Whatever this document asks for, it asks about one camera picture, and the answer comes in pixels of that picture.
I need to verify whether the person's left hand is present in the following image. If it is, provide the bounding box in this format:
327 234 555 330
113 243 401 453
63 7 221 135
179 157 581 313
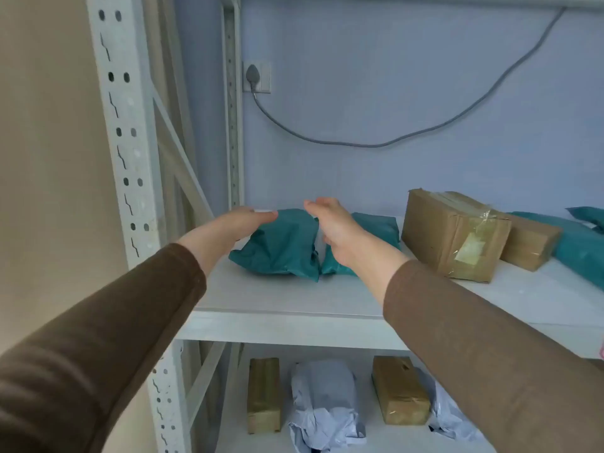
207 206 278 261

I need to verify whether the small box shelf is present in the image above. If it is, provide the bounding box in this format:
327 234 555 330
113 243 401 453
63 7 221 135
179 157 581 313
247 357 282 435

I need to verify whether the grey power cable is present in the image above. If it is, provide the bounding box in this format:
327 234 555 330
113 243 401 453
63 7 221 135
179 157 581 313
245 6 567 149

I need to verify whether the person's right forearm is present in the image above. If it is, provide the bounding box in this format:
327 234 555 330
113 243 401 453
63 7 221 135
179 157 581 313
351 247 604 453

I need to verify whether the yellow-taped cardboard box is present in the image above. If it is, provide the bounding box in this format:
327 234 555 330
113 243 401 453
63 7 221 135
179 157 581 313
401 188 513 284

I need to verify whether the white metal shelving rack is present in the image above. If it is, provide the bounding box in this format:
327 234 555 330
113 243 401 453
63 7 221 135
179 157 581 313
84 0 604 453

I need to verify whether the person's left forearm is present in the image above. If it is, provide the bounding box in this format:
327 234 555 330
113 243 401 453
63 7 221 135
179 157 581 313
0 223 225 453

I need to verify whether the person's right hand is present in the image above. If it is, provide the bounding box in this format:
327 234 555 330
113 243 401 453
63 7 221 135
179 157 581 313
304 198 395 277

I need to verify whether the grey mailer bag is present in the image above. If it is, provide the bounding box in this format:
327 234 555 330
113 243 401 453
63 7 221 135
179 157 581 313
415 365 487 443
288 359 367 452

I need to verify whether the white wall socket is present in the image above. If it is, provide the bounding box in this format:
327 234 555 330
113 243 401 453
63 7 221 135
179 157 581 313
242 60 273 94

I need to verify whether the teal mailer bag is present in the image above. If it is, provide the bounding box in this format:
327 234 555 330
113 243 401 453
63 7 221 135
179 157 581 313
320 211 402 277
228 208 322 282
507 211 604 292
565 206 604 234

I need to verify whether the narrow cardboard box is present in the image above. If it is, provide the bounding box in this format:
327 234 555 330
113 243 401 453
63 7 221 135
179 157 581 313
371 355 432 426

